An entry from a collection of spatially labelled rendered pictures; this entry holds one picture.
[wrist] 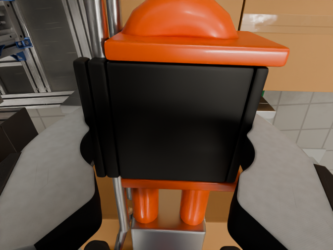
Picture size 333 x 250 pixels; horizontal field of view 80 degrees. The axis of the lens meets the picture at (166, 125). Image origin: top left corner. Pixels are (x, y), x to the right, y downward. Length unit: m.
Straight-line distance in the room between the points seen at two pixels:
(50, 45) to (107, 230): 0.89
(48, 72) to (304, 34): 1.07
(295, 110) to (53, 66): 1.45
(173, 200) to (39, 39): 1.05
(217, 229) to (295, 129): 1.28
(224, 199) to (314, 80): 0.52
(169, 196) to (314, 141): 1.65
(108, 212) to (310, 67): 0.71
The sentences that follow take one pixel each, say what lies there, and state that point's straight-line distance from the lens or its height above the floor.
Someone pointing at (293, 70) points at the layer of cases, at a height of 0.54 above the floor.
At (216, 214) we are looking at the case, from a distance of 0.46.
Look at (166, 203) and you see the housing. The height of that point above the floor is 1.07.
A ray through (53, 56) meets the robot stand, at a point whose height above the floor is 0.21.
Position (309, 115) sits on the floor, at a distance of 1.65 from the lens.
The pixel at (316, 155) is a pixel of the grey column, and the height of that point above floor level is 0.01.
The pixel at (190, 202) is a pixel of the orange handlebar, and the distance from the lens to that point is 0.16.
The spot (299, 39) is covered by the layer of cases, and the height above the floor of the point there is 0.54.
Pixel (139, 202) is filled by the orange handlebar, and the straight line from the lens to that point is 0.16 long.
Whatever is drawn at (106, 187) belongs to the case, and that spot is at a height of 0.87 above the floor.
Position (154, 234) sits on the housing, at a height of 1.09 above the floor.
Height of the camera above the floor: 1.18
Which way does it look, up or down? 58 degrees down
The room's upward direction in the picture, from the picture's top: 178 degrees counter-clockwise
